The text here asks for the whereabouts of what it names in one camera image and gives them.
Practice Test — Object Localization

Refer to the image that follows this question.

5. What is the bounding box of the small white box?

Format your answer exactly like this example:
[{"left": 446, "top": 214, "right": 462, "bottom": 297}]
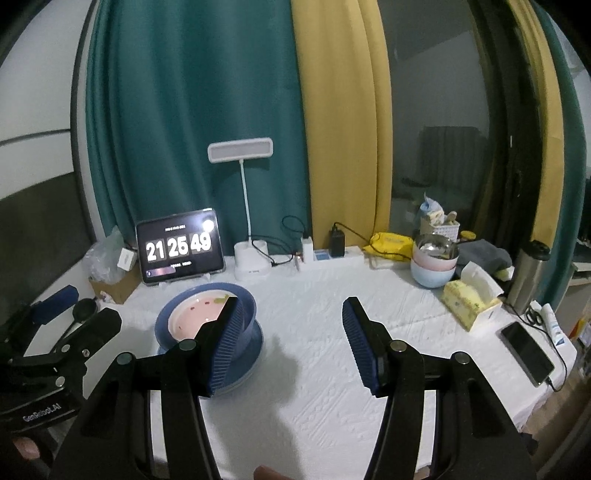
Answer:
[{"left": 116, "top": 247, "right": 138, "bottom": 274}]

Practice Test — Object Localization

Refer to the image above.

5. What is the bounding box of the person's left hand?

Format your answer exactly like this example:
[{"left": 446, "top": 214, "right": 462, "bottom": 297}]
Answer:
[{"left": 10, "top": 435, "right": 52, "bottom": 468}]

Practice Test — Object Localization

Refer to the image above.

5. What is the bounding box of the cardboard box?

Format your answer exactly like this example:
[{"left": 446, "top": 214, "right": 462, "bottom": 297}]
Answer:
[{"left": 88, "top": 265, "right": 142, "bottom": 305}]

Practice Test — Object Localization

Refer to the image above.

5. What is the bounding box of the light blue plate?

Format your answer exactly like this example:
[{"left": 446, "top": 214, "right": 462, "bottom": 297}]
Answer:
[{"left": 156, "top": 318, "right": 265, "bottom": 396}]

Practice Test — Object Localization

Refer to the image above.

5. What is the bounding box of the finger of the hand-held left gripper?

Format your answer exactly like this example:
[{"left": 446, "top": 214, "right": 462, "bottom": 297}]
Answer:
[
  {"left": 9, "top": 308, "right": 123, "bottom": 398},
  {"left": 0, "top": 285, "right": 79, "bottom": 357}
]

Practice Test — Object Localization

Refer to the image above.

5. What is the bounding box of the white textured tablecloth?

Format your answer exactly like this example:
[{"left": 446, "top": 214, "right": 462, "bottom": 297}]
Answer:
[{"left": 92, "top": 261, "right": 579, "bottom": 478}]

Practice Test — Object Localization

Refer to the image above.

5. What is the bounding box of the periwinkle blue bowl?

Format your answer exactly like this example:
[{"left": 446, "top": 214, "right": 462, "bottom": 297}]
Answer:
[{"left": 154, "top": 282, "right": 257, "bottom": 366}]

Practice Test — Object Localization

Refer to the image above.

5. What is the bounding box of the teal curtain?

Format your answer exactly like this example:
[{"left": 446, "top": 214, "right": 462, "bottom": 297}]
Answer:
[
  {"left": 85, "top": 0, "right": 309, "bottom": 259},
  {"left": 538, "top": 14, "right": 588, "bottom": 305}
]

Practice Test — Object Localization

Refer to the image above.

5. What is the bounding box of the yellow tissue box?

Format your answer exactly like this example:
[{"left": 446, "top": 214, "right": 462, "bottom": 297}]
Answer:
[{"left": 442, "top": 279, "right": 504, "bottom": 333}]

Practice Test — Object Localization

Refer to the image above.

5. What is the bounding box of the white power strip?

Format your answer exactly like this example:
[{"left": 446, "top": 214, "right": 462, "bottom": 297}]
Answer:
[{"left": 294, "top": 244, "right": 366, "bottom": 274}]

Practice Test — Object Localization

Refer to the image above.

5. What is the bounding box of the black phone cable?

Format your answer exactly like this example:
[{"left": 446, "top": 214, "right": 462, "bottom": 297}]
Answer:
[{"left": 503, "top": 300, "right": 570, "bottom": 394}]

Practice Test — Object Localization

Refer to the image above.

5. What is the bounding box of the clear plastic bag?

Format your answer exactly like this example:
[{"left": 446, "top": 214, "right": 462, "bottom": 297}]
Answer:
[{"left": 85, "top": 225, "right": 139, "bottom": 284}]

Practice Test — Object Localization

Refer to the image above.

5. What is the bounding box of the yellow wet wipes pack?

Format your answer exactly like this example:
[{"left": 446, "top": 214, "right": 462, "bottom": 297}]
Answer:
[{"left": 361, "top": 232, "right": 415, "bottom": 263}]

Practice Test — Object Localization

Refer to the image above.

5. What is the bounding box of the yellow curtain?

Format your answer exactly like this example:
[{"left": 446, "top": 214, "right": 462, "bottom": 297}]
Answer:
[
  {"left": 508, "top": 0, "right": 566, "bottom": 252},
  {"left": 290, "top": 0, "right": 393, "bottom": 252}
]

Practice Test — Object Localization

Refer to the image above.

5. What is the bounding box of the folded white cloth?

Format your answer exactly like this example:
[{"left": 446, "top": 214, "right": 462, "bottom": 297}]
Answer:
[{"left": 369, "top": 255, "right": 413, "bottom": 271}]

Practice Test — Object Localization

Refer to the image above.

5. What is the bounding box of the white tube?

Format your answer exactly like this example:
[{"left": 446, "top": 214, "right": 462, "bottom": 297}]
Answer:
[{"left": 537, "top": 302, "right": 570, "bottom": 346}]

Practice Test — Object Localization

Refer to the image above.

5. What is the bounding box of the light blue plastic bag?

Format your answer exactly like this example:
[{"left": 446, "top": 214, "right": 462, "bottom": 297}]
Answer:
[{"left": 421, "top": 192, "right": 445, "bottom": 219}]

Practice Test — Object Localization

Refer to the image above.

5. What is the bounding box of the white desk lamp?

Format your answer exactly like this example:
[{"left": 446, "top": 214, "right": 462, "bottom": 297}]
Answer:
[{"left": 207, "top": 137, "right": 274, "bottom": 281}]

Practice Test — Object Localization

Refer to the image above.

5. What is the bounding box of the steel bowl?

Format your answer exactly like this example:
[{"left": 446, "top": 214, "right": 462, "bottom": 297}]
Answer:
[{"left": 413, "top": 233, "right": 461, "bottom": 260}]

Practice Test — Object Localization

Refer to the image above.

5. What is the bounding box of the grey cloth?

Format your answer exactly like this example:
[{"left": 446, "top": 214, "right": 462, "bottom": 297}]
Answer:
[{"left": 456, "top": 239, "right": 514, "bottom": 281}]

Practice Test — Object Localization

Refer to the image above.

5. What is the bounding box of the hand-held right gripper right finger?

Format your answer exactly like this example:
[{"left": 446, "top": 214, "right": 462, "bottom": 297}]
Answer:
[{"left": 342, "top": 296, "right": 540, "bottom": 480}]

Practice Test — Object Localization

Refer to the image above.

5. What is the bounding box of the glass window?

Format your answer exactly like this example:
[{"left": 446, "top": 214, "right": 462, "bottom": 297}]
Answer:
[{"left": 378, "top": 0, "right": 495, "bottom": 241}]

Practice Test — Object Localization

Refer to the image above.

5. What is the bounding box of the tablet showing clock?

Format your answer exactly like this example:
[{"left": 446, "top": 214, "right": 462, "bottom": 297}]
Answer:
[{"left": 135, "top": 208, "right": 226, "bottom": 285}]

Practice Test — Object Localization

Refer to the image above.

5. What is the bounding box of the beige woven holder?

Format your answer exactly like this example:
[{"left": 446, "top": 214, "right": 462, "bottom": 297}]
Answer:
[{"left": 419, "top": 212, "right": 461, "bottom": 241}]

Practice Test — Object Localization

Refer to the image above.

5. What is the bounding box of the white bowl with pink inside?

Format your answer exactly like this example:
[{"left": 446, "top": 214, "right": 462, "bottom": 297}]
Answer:
[{"left": 167, "top": 285, "right": 246, "bottom": 343}]

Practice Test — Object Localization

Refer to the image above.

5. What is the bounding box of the black cable of white charger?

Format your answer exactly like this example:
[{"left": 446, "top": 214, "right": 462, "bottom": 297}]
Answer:
[{"left": 281, "top": 215, "right": 309, "bottom": 241}]

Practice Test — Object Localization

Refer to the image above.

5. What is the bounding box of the black lamp cable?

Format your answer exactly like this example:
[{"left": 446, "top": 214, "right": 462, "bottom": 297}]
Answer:
[{"left": 249, "top": 237, "right": 296, "bottom": 267}]

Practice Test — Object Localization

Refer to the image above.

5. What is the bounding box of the black smartphone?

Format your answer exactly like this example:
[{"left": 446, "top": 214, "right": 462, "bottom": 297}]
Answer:
[{"left": 501, "top": 321, "right": 556, "bottom": 388}]

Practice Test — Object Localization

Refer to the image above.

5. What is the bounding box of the steel thermos flask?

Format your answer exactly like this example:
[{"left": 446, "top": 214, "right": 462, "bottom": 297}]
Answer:
[{"left": 509, "top": 239, "right": 552, "bottom": 315}]

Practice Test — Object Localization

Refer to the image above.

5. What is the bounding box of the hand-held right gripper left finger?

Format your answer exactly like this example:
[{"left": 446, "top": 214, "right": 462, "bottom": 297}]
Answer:
[{"left": 48, "top": 296, "right": 241, "bottom": 480}]

